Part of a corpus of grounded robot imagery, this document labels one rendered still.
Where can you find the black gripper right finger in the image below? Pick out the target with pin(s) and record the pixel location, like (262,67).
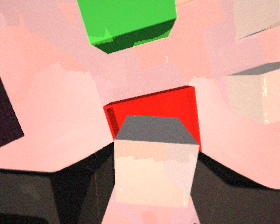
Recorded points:
(223,196)

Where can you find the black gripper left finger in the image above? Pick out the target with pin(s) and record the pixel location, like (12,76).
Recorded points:
(76,194)

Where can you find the red tray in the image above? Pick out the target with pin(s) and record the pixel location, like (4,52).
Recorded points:
(177,102)

